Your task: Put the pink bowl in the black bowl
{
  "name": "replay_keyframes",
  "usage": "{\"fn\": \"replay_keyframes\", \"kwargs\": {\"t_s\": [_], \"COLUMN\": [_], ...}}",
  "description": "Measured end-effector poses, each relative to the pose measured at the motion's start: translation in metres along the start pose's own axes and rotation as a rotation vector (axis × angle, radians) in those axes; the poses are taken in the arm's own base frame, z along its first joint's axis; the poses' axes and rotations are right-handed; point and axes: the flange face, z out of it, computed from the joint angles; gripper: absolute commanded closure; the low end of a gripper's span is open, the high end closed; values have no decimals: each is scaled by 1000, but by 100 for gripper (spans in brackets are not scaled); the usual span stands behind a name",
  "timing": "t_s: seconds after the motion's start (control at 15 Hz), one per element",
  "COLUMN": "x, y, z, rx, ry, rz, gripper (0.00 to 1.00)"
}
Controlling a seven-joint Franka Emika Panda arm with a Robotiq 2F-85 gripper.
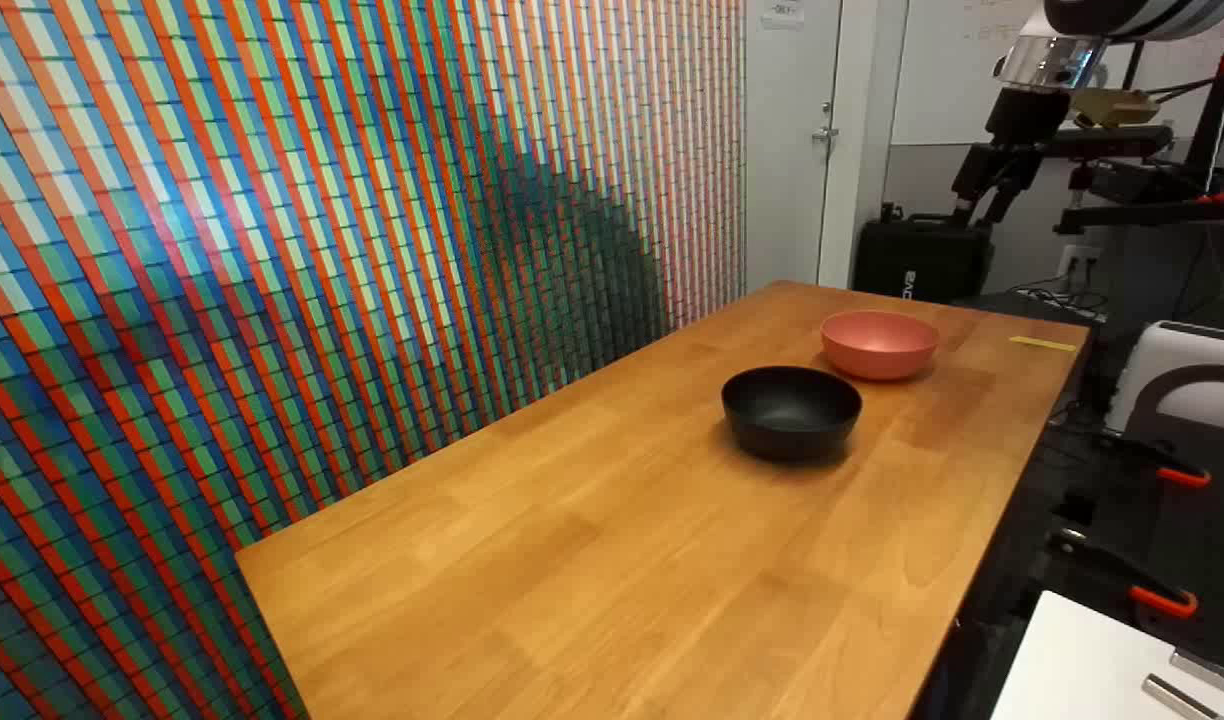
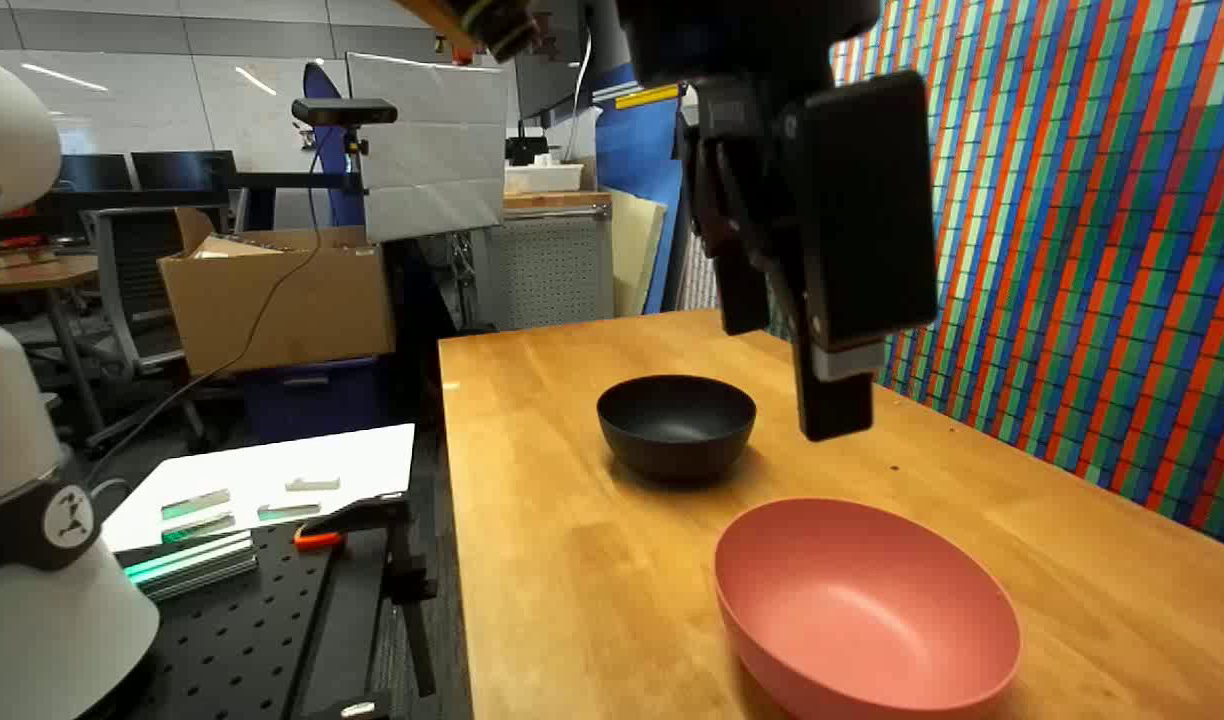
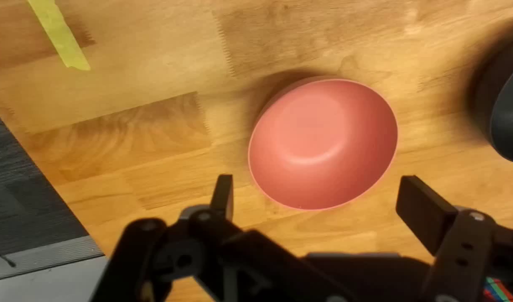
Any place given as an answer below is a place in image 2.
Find round wooden table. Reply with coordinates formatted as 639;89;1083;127
0;256;98;298

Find pink plastic bowl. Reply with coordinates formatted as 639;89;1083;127
711;501;1025;720

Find black perforated breadboard plate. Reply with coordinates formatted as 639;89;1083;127
85;527;334;720

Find brown cardboard box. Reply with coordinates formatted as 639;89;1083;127
161;228;397;376

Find blue board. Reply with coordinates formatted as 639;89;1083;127
594;84;683;313

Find orange handled clamp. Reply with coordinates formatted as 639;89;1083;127
290;495;410;552

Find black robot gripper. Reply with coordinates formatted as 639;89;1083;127
617;0;938;445

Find white paper sheet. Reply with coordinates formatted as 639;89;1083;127
102;426;417;552

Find black bowl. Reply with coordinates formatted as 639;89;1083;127
594;376;755;485

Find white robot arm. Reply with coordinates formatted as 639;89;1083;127
0;0;880;720

